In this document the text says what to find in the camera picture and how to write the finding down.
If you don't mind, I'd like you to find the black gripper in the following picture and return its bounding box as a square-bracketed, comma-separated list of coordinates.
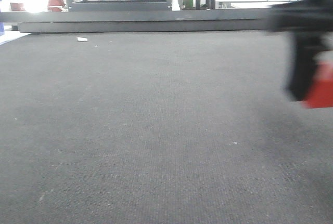
[264, 0, 332, 101]

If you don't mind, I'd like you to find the red magnetic cube block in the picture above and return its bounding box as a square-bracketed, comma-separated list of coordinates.
[302, 61, 332, 109]

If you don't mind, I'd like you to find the dark grey felt mat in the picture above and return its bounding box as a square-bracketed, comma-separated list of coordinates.
[1, 31, 332, 223]

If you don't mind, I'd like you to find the white paper scrap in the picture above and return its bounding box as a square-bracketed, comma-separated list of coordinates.
[77, 37, 88, 42]

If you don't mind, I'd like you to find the red object in background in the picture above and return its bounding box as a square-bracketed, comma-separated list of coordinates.
[47, 0, 65, 12]

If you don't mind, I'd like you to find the black metal frame rail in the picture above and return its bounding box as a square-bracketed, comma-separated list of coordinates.
[1, 8, 269, 33]

